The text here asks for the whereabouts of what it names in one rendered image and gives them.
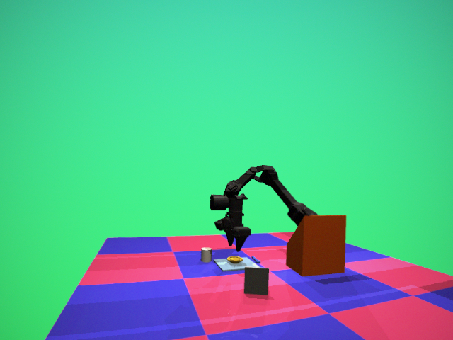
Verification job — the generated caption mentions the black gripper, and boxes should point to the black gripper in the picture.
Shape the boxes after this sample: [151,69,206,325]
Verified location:
[223,210,251,252]

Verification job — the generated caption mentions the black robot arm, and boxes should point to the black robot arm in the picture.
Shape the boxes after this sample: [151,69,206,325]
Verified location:
[210,165,318,231]

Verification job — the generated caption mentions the yellow round plate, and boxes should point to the yellow round plate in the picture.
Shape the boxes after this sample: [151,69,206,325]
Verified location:
[227,256,243,264]

